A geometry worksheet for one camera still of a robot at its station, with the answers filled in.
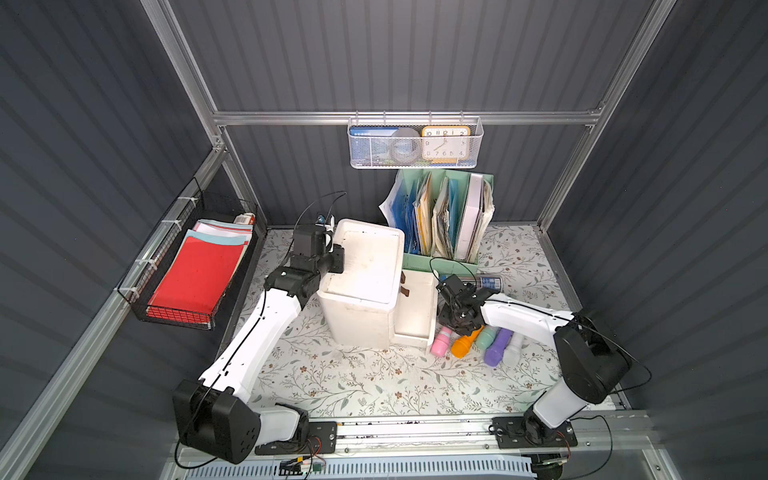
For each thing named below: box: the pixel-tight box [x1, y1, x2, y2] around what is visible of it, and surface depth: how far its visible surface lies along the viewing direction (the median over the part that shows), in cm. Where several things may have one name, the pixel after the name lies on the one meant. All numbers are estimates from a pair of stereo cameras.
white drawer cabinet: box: [317, 219, 405, 350], surface depth 80 cm
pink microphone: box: [431, 326, 452, 358], surface depth 86 cm
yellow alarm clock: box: [421, 125, 471, 164], surface depth 90 cm
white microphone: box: [503, 332, 524, 368], surface depth 85 cm
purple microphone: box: [484, 327, 514, 367], surface depth 87 cm
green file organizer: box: [379, 168, 494, 275], surface depth 101 cm
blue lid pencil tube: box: [481, 277, 502, 291], surface depth 98 cm
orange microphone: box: [451, 325, 485, 359], surface depth 87 cm
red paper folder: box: [146, 218, 254, 324], surface depth 76 cm
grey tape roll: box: [390, 127, 421, 164], surface depth 89 cm
